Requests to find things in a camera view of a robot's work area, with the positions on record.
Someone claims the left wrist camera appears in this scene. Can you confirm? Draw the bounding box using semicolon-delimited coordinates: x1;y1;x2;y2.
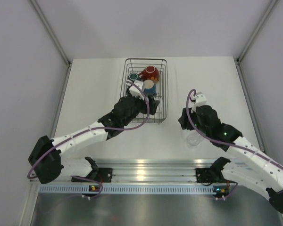
126;80;144;100

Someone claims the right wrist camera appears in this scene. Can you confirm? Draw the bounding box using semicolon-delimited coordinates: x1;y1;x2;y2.
190;92;207;112

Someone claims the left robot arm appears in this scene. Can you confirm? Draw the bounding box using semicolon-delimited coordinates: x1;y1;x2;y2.
28;96;159;184

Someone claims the left aluminium frame post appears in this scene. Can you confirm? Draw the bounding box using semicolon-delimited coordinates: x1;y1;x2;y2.
28;0;73;66

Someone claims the right aluminium frame post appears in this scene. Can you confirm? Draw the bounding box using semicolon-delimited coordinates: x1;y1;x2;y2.
235;0;280;66

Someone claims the aluminium mounting rail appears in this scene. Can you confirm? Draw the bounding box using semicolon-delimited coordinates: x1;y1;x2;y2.
30;158;283;184

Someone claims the dark blue cup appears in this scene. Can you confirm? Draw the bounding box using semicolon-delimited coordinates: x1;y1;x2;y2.
143;80;157;97

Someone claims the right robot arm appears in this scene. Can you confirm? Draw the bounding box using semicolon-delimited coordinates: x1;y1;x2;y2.
178;105;283;214

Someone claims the purple cable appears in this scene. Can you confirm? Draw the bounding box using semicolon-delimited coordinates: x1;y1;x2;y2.
186;89;283;201
27;81;150;198

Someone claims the aluminium frame post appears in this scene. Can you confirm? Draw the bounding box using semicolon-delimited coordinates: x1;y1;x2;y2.
28;0;73;66
235;0;280;66

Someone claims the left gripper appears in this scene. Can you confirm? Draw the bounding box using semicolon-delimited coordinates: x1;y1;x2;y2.
123;88;159;126

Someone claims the red cup white inside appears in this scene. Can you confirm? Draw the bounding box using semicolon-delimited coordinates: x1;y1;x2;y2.
138;65;160;83

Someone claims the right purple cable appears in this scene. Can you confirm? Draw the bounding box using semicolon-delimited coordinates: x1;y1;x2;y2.
186;89;283;201

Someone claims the wire dish rack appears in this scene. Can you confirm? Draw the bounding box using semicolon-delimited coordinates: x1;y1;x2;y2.
120;58;168;124

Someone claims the slotted cable duct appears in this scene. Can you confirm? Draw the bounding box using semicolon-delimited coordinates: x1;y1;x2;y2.
39;184;218;194

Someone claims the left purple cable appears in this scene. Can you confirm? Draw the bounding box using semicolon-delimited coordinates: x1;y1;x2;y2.
27;81;150;198

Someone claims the dark green mug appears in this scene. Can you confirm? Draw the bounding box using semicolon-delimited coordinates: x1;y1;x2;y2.
128;73;139;82

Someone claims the clear glass front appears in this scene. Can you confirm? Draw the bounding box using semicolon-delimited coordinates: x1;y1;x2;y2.
186;133;200;148

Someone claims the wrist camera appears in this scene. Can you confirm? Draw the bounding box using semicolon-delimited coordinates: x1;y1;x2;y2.
190;92;207;112
126;80;144;100

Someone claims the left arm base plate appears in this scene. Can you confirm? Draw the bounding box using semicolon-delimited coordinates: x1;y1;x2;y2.
85;168;113;183

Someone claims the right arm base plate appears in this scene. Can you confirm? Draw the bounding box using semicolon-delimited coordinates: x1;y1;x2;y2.
195;168;216;186

